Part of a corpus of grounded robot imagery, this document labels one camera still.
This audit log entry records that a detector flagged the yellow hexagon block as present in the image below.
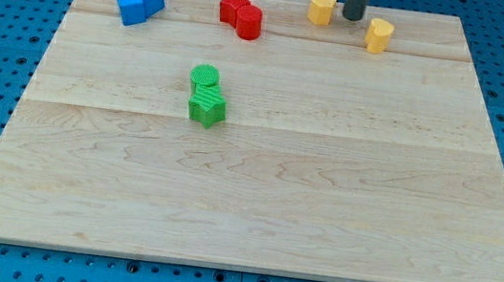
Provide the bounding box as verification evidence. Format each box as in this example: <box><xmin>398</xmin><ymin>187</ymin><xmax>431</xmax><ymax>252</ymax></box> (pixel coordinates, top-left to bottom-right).
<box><xmin>307</xmin><ymin>0</ymin><xmax>337</xmax><ymax>26</ymax></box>

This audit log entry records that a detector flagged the red star block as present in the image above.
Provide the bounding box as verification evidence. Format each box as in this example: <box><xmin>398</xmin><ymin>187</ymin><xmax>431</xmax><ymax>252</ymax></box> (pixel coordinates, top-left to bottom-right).
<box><xmin>219</xmin><ymin>0</ymin><xmax>251</xmax><ymax>27</ymax></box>

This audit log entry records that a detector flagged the green star block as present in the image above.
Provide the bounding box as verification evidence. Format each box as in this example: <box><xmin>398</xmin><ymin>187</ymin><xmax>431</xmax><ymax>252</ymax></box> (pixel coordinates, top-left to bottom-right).
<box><xmin>187</xmin><ymin>84</ymin><xmax>227</xmax><ymax>129</ymax></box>

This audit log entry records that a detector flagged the yellow heart block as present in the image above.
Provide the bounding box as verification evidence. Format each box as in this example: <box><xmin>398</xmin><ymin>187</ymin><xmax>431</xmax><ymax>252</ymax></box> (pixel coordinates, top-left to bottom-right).
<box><xmin>364</xmin><ymin>17</ymin><xmax>395</xmax><ymax>54</ymax></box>

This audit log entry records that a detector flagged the red cylinder block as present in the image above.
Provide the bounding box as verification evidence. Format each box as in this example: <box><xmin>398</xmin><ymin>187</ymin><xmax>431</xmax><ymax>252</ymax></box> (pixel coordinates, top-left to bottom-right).
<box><xmin>235</xmin><ymin>5</ymin><xmax>263</xmax><ymax>40</ymax></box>

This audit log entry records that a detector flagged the green cylinder block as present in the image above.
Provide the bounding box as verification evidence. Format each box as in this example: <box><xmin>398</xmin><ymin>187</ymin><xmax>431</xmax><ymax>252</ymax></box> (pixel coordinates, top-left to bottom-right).
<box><xmin>189</xmin><ymin>64</ymin><xmax>220</xmax><ymax>95</ymax></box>

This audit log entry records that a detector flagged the blue cube block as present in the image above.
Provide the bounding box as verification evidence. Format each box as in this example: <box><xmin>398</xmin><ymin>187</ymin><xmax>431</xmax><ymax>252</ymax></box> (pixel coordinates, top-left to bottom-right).
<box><xmin>116</xmin><ymin>0</ymin><xmax>146</xmax><ymax>26</ymax></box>

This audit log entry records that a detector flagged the wooden board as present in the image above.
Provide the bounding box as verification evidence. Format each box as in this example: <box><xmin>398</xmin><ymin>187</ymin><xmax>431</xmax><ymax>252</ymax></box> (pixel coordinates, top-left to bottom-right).
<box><xmin>0</xmin><ymin>0</ymin><xmax>504</xmax><ymax>282</ymax></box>

